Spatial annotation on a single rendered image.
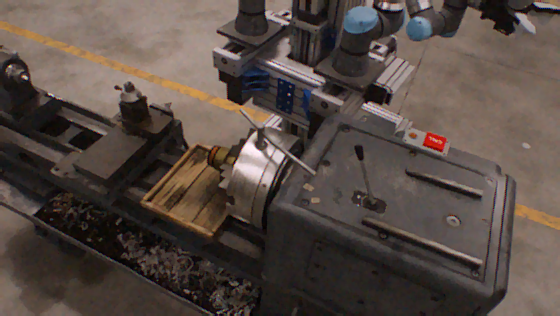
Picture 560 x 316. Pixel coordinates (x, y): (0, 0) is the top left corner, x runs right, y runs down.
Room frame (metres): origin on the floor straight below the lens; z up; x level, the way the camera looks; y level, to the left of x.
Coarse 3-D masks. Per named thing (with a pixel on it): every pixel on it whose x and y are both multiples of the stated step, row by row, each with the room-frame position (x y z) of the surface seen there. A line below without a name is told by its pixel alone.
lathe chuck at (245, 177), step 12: (276, 132) 0.92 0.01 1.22; (252, 144) 0.85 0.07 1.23; (240, 156) 0.81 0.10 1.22; (252, 156) 0.81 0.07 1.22; (264, 156) 0.81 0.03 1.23; (240, 168) 0.78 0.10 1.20; (252, 168) 0.78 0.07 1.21; (264, 168) 0.78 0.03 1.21; (240, 180) 0.76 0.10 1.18; (252, 180) 0.75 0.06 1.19; (228, 192) 0.75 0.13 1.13; (240, 192) 0.74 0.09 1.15; (252, 192) 0.73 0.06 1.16; (228, 204) 0.74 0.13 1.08; (240, 204) 0.72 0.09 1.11; (252, 204) 0.71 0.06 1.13; (240, 216) 0.72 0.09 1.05
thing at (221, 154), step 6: (216, 150) 0.93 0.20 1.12; (222, 150) 0.93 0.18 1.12; (228, 150) 0.93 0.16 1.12; (210, 156) 0.91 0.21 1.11; (216, 156) 0.91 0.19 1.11; (222, 156) 0.90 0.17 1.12; (228, 156) 0.91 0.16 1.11; (234, 156) 0.91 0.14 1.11; (210, 162) 0.90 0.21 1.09; (216, 162) 0.89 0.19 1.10; (222, 162) 0.88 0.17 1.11; (228, 162) 0.89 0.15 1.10; (234, 162) 0.93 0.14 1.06; (216, 168) 0.89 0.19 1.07
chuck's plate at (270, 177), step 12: (288, 144) 0.86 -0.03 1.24; (300, 144) 0.95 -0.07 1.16; (276, 156) 0.81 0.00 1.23; (276, 168) 0.78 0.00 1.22; (264, 180) 0.75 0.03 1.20; (276, 180) 0.77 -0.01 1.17; (264, 192) 0.72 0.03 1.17; (264, 204) 0.71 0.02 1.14; (252, 216) 0.71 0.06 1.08; (264, 216) 0.72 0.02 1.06; (264, 228) 0.71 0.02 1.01
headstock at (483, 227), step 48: (336, 144) 0.86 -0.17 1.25; (384, 144) 0.88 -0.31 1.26; (288, 192) 0.67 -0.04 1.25; (336, 192) 0.68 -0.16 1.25; (384, 192) 0.69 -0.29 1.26; (432, 192) 0.71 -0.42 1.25; (288, 240) 0.60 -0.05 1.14; (336, 240) 0.55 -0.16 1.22; (384, 240) 0.54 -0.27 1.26; (480, 240) 0.56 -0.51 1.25; (336, 288) 0.54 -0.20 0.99; (384, 288) 0.50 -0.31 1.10; (432, 288) 0.47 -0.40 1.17; (480, 288) 0.44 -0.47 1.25
